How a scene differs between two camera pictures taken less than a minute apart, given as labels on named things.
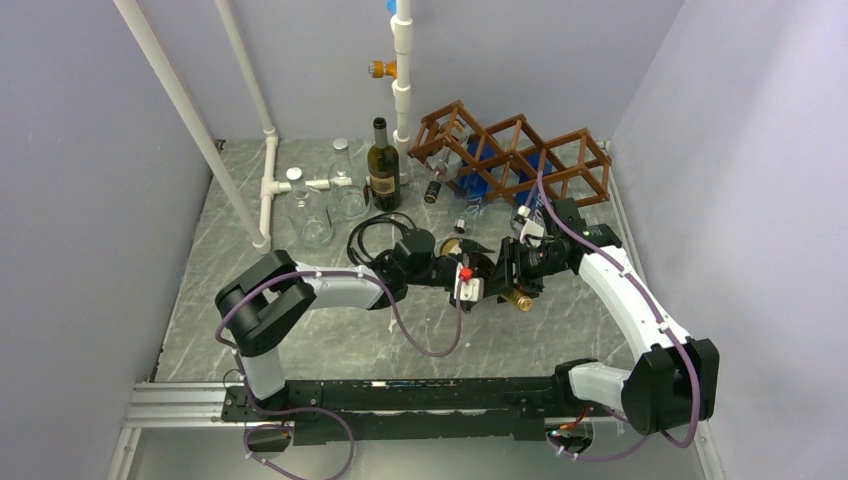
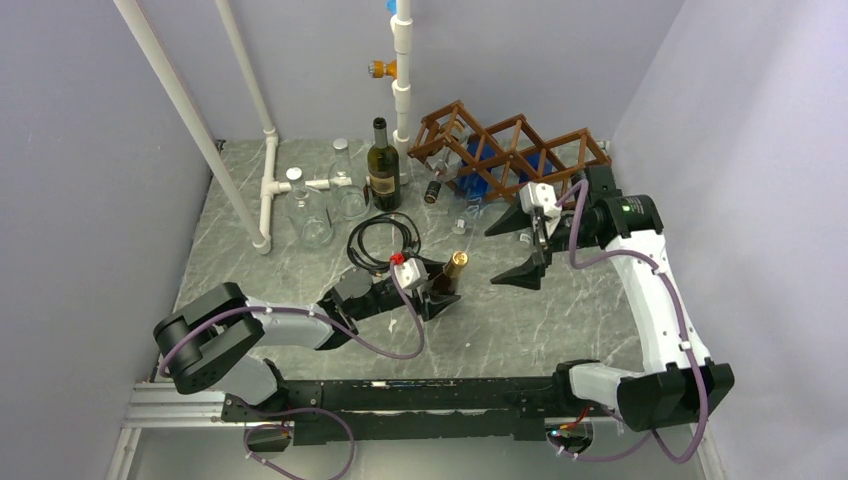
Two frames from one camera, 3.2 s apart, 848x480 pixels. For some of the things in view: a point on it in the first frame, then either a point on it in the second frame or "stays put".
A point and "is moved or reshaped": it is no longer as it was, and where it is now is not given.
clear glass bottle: [308, 212] stays put
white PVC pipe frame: [261, 233] stays put
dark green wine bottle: [384, 170] stays put
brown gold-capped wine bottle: [511, 295] is moved or reshaped
